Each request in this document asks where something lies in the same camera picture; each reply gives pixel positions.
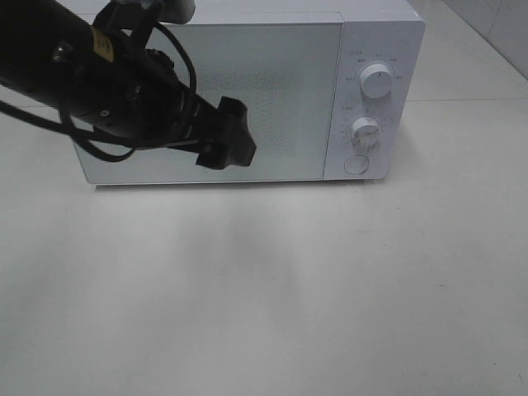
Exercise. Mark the white timer knob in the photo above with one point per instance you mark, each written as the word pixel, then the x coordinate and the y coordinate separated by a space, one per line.
pixel 365 132

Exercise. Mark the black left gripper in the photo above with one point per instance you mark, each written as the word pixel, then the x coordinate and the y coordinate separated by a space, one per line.
pixel 140 103

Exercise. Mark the white microwave door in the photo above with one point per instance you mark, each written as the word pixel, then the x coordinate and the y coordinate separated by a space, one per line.
pixel 284 74

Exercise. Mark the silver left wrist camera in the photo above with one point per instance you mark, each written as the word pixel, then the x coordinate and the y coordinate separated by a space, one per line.
pixel 172 11

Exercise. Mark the white microwave oven body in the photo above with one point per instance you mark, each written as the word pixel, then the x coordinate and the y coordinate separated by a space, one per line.
pixel 390 32

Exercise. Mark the round white door button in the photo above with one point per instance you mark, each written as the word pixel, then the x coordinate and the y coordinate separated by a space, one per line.
pixel 356 164

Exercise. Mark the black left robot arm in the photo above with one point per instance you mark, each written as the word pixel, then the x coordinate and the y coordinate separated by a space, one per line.
pixel 45 48

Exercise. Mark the upper white power knob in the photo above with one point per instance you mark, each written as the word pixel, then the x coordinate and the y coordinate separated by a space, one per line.
pixel 376 80

